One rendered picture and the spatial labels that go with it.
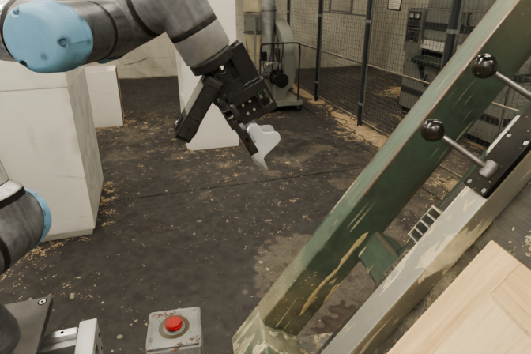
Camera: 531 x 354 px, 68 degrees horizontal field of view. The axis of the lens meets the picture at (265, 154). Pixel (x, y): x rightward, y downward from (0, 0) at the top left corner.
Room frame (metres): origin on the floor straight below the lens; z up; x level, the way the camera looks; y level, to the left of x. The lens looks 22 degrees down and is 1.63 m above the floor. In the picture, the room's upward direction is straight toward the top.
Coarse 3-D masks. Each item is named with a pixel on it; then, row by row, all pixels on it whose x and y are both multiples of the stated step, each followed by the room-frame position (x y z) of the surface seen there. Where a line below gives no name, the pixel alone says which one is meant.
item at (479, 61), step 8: (480, 56) 0.60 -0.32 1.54; (488, 56) 0.60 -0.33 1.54; (472, 64) 0.61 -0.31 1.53; (480, 64) 0.59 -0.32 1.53; (488, 64) 0.59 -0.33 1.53; (496, 64) 0.59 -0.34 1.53; (472, 72) 0.61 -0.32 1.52; (480, 72) 0.59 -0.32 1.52; (488, 72) 0.59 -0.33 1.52; (496, 72) 0.60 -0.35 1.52; (504, 80) 0.59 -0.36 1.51; (512, 88) 0.59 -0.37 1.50; (520, 88) 0.58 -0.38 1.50; (528, 96) 0.57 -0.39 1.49
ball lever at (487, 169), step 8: (432, 120) 0.59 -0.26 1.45; (440, 120) 0.59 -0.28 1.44; (424, 128) 0.59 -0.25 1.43; (432, 128) 0.58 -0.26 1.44; (440, 128) 0.58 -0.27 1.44; (424, 136) 0.59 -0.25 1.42; (432, 136) 0.58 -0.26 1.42; (440, 136) 0.58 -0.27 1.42; (448, 144) 0.58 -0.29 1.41; (456, 144) 0.58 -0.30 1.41; (464, 152) 0.57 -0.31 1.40; (472, 160) 0.56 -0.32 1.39; (480, 160) 0.56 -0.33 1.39; (488, 160) 0.56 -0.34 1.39; (480, 168) 0.56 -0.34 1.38; (488, 168) 0.55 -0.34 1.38; (496, 168) 0.55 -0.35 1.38; (488, 176) 0.54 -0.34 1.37
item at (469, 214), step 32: (512, 192) 0.54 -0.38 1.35; (448, 224) 0.55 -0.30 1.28; (480, 224) 0.53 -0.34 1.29; (416, 256) 0.54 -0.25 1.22; (448, 256) 0.52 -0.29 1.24; (384, 288) 0.54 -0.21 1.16; (416, 288) 0.51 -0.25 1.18; (352, 320) 0.54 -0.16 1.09; (384, 320) 0.50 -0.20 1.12; (352, 352) 0.50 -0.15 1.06
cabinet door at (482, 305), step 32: (480, 256) 0.49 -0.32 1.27; (512, 256) 0.46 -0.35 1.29; (448, 288) 0.48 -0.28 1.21; (480, 288) 0.45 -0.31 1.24; (512, 288) 0.42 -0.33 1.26; (448, 320) 0.44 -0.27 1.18; (480, 320) 0.42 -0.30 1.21; (512, 320) 0.39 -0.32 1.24; (416, 352) 0.44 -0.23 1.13; (448, 352) 0.41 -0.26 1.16; (480, 352) 0.38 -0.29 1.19; (512, 352) 0.36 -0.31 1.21
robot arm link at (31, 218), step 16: (0, 160) 0.68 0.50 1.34; (0, 176) 0.66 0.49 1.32; (0, 192) 0.64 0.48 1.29; (16, 192) 0.65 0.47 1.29; (32, 192) 0.71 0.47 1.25; (0, 208) 0.62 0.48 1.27; (16, 208) 0.64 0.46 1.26; (32, 208) 0.67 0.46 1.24; (48, 208) 0.70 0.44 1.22; (0, 224) 0.61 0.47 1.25; (16, 224) 0.62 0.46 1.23; (32, 224) 0.65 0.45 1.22; (48, 224) 0.69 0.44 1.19; (16, 240) 0.61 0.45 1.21; (32, 240) 0.64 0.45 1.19; (16, 256) 0.60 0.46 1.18
